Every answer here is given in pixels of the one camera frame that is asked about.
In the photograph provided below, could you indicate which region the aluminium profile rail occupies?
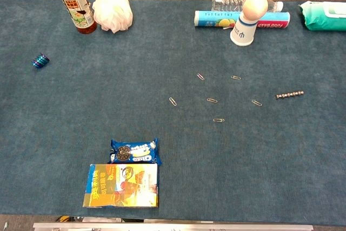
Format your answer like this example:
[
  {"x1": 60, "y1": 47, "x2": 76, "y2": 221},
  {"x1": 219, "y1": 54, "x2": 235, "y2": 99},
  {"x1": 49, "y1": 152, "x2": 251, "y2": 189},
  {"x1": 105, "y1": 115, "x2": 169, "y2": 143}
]
[{"x1": 32, "y1": 222, "x2": 314, "y2": 231}]

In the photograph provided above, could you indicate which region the blue food wrap tube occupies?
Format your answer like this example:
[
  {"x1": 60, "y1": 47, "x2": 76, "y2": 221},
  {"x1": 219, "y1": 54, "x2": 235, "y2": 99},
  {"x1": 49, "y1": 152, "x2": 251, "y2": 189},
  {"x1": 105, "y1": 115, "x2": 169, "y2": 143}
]
[{"x1": 194, "y1": 10, "x2": 291, "y2": 30}]

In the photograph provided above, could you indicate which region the small blue metallic object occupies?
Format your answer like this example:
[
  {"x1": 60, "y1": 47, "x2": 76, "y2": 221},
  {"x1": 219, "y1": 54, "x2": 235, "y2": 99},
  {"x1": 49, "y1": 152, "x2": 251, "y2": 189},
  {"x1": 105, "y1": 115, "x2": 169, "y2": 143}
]
[{"x1": 31, "y1": 53, "x2": 50, "y2": 69}]

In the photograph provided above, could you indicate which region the shiny metal threaded screw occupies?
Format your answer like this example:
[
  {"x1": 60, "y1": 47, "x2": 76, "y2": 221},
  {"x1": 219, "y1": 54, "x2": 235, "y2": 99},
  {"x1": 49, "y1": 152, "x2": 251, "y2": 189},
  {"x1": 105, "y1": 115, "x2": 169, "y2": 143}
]
[{"x1": 275, "y1": 90, "x2": 305, "y2": 100}]

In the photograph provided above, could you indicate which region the white mesh bath pouf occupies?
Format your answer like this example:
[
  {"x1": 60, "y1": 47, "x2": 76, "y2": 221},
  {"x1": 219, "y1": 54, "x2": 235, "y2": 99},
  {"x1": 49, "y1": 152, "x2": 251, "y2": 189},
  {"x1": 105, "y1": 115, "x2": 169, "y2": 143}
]
[{"x1": 92, "y1": 0, "x2": 134, "y2": 34}]

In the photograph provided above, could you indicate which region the pale egg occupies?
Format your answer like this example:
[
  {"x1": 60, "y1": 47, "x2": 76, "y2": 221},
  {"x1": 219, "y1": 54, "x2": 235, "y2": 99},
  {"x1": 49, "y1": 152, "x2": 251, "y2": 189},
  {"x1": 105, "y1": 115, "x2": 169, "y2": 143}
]
[{"x1": 242, "y1": 0, "x2": 269, "y2": 22}]

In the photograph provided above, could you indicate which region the blue Oreo cookie pack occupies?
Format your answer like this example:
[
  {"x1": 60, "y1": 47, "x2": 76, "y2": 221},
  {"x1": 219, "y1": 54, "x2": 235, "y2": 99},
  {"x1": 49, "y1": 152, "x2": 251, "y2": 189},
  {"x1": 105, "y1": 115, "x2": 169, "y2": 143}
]
[{"x1": 109, "y1": 137, "x2": 162, "y2": 166}]

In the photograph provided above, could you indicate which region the yellow blue cocoa box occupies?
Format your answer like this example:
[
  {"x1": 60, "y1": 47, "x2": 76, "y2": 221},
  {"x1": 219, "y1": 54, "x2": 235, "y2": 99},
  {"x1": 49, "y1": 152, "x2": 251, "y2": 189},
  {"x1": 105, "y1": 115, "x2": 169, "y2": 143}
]
[{"x1": 82, "y1": 163, "x2": 159, "y2": 209}]

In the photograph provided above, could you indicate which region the yellow frame part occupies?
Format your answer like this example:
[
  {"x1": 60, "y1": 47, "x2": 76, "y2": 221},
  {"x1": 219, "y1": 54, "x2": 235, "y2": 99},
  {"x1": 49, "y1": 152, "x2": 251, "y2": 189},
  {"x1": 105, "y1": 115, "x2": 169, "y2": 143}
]
[{"x1": 55, "y1": 216, "x2": 82, "y2": 223}]

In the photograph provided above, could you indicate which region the green wet wipes pack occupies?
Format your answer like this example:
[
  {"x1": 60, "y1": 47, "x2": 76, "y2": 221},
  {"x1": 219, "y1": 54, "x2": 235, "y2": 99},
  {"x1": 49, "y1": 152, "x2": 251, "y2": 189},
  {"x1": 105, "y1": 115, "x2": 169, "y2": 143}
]
[{"x1": 298, "y1": 1, "x2": 346, "y2": 32}]

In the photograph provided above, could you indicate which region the brown tea bottle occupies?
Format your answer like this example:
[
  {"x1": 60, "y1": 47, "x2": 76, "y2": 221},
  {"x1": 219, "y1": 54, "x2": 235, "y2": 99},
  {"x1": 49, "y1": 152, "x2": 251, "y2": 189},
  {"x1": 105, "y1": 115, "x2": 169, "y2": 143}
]
[{"x1": 55, "y1": 0, "x2": 98, "y2": 35}]

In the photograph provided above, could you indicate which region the white paper cup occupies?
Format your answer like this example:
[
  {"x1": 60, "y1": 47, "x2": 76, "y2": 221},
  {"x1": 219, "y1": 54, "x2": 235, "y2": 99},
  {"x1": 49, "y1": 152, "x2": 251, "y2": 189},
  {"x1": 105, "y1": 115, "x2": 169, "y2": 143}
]
[{"x1": 230, "y1": 14, "x2": 258, "y2": 47}]

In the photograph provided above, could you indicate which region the clear plastic water bottle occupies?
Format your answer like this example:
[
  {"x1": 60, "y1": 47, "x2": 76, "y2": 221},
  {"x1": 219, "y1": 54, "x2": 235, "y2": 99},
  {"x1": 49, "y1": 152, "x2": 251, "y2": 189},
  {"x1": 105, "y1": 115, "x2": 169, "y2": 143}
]
[{"x1": 211, "y1": 0, "x2": 284, "y2": 13}]

